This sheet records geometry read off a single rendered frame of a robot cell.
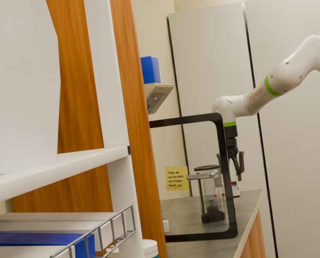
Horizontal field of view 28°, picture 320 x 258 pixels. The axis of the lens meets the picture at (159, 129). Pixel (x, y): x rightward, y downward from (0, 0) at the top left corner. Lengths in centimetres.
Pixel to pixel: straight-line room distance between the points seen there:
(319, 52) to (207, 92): 258
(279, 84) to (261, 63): 251
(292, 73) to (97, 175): 95
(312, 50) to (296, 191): 263
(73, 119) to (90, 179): 20
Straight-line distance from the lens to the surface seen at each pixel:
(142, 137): 200
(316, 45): 269
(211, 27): 520
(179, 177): 206
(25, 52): 91
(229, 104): 294
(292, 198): 520
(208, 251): 215
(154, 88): 209
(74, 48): 207
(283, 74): 260
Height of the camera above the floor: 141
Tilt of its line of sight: 2 degrees down
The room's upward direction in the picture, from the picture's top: 8 degrees counter-clockwise
